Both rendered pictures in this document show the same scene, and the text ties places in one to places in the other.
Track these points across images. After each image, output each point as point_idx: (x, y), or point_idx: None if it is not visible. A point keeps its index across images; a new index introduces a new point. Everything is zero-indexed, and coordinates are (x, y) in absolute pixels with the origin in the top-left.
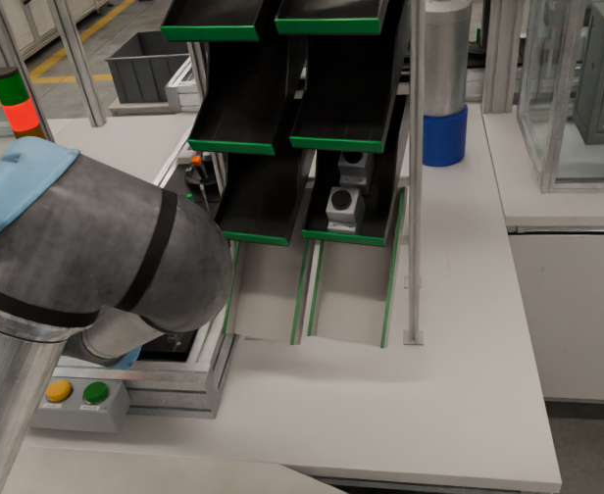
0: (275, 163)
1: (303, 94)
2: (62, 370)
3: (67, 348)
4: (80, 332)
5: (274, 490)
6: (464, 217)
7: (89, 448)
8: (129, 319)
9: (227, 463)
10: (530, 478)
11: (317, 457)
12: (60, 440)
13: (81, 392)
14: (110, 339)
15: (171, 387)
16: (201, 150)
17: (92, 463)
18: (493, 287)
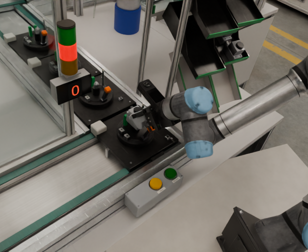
0: (191, 40)
1: (227, 5)
2: (142, 177)
3: (213, 142)
4: (218, 131)
5: (237, 166)
6: (169, 51)
7: (168, 202)
8: (287, 100)
9: (215, 169)
10: (278, 120)
11: (234, 149)
12: (152, 209)
13: (163, 178)
14: (255, 120)
15: (186, 155)
16: (210, 38)
17: (176, 205)
18: None
